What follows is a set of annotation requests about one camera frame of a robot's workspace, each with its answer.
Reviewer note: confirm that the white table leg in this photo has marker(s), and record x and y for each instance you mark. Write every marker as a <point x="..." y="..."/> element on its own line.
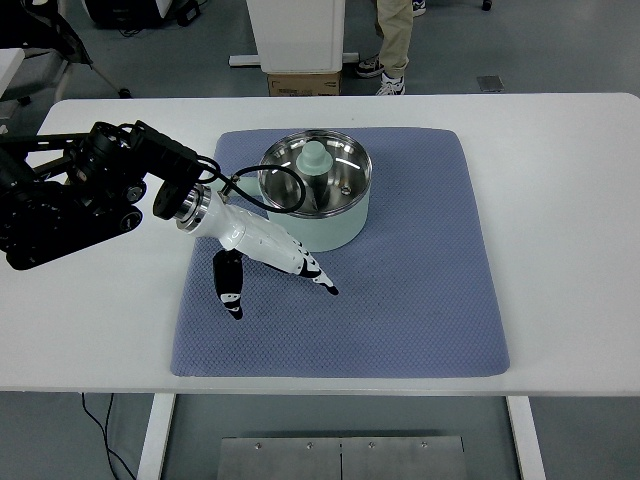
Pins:
<point x="525" y="440"/>
<point x="155" y="440"/>

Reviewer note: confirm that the black equipment case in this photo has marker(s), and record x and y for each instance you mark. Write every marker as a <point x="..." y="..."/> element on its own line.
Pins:
<point x="115" y="15"/>

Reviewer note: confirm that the grey floor plate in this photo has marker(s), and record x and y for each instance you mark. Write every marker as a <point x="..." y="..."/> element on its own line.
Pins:
<point x="490" y="83"/>

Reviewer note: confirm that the glass lid green knob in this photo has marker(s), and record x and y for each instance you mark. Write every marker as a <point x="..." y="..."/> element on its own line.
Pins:
<point x="312" y="157"/>

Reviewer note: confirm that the blue textured mat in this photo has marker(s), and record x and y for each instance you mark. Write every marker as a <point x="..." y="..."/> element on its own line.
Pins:
<point x="400" y="300"/>

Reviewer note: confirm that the brown cardboard box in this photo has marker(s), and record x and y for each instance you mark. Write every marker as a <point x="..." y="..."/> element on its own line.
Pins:
<point x="300" y="85"/>

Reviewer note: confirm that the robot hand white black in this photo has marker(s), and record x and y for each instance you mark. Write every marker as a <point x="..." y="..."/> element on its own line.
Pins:
<point x="255" y="235"/>

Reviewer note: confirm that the black office chair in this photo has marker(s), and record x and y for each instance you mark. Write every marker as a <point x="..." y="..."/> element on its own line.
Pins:
<point x="35" y="20"/>

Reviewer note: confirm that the white side table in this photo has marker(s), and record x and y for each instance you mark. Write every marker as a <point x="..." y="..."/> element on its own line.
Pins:
<point x="7" y="65"/>

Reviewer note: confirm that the person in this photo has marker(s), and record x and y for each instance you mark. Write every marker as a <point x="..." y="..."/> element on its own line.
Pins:
<point x="395" y="35"/>
<point x="419" y="6"/>

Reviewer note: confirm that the white pedestal stand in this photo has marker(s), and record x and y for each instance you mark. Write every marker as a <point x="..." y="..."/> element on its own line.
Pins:
<point x="300" y="35"/>

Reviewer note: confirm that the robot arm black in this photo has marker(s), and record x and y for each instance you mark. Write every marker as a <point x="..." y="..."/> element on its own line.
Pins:
<point x="40" y="220"/>

